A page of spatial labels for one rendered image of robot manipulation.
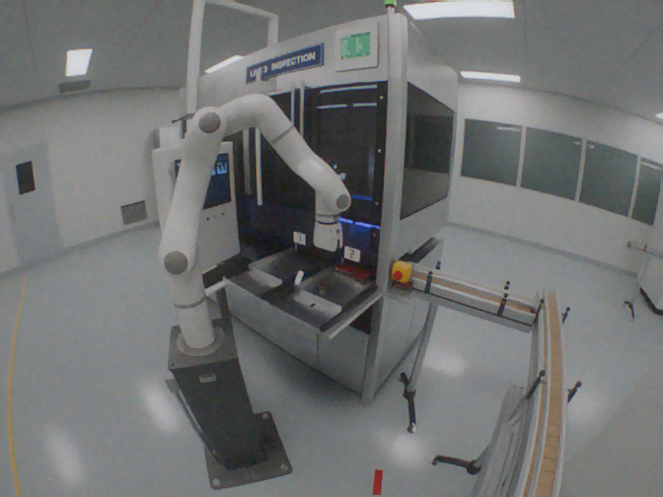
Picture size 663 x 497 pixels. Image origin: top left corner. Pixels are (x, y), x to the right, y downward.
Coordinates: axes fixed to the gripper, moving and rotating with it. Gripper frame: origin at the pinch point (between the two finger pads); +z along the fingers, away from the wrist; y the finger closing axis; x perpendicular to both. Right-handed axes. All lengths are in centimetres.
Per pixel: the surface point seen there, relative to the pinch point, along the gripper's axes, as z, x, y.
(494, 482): 55, 17, -89
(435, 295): 22, -39, -33
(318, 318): 22.4, 5.9, -0.6
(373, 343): 55, -28, -9
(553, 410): 17, 11, -90
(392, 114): -55, -28, -9
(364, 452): 110, 1, -29
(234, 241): 20, -19, 93
